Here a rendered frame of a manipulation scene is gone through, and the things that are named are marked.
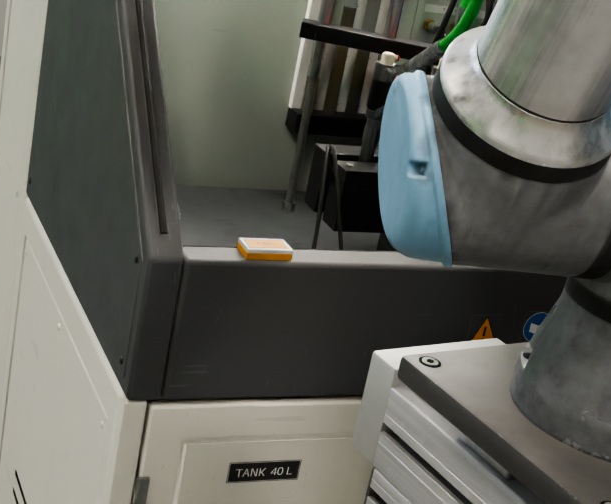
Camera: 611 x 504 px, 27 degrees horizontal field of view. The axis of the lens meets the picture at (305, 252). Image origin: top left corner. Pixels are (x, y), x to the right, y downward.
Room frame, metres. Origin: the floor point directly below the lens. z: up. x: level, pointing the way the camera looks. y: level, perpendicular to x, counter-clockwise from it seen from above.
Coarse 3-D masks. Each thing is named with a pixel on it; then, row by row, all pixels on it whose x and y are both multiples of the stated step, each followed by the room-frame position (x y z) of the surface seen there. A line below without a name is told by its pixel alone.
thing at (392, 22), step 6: (396, 0) 1.68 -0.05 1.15; (402, 0) 1.68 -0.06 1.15; (390, 6) 1.68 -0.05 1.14; (396, 6) 1.68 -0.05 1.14; (402, 6) 1.68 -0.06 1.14; (390, 12) 1.68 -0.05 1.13; (396, 12) 1.68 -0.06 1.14; (390, 18) 1.68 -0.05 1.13; (396, 18) 1.68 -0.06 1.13; (390, 24) 1.68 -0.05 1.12; (396, 24) 1.68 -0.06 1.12; (384, 30) 1.68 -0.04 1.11; (390, 30) 1.68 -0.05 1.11; (396, 30) 1.68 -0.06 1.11; (384, 36) 1.68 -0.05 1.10; (390, 36) 1.68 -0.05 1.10
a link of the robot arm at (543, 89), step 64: (512, 0) 0.69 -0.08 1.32; (576, 0) 0.66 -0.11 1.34; (448, 64) 0.73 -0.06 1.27; (512, 64) 0.69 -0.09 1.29; (576, 64) 0.67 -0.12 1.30; (384, 128) 0.79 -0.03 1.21; (448, 128) 0.71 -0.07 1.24; (512, 128) 0.69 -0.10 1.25; (576, 128) 0.70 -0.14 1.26; (384, 192) 0.77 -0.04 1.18; (448, 192) 0.70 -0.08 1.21; (512, 192) 0.70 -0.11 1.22; (576, 192) 0.71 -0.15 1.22; (448, 256) 0.72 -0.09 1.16; (512, 256) 0.73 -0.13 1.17; (576, 256) 0.74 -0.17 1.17
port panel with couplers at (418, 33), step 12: (420, 0) 1.83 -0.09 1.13; (432, 0) 1.84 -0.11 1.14; (444, 0) 1.85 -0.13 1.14; (492, 0) 1.89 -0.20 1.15; (420, 12) 1.84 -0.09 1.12; (432, 12) 1.84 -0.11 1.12; (444, 12) 1.85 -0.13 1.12; (456, 12) 1.86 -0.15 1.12; (480, 12) 1.88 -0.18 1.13; (420, 24) 1.84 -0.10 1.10; (432, 24) 1.82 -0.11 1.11; (420, 36) 1.84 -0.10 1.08; (432, 36) 1.85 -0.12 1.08
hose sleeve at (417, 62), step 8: (440, 40) 1.39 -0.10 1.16; (432, 48) 1.40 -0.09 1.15; (416, 56) 1.43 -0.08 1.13; (424, 56) 1.41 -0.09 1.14; (432, 56) 1.40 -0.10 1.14; (440, 56) 1.39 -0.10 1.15; (408, 64) 1.44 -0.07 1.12; (416, 64) 1.42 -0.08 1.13; (424, 64) 1.42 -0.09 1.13; (408, 72) 1.44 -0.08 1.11
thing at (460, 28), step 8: (472, 0) 1.35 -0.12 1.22; (480, 0) 1.34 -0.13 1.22; (472, 8) 1.35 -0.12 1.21; (480, 8) 1.35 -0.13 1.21; (464, 16) 1.35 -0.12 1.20; (472, 16) 1.35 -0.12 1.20; (464, 24) 1.35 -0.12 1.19; (472, 24) 1.36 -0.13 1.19; (456, 32) 1.36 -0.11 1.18; (448, 40) 1.37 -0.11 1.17; (440, 48) 1.39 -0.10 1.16
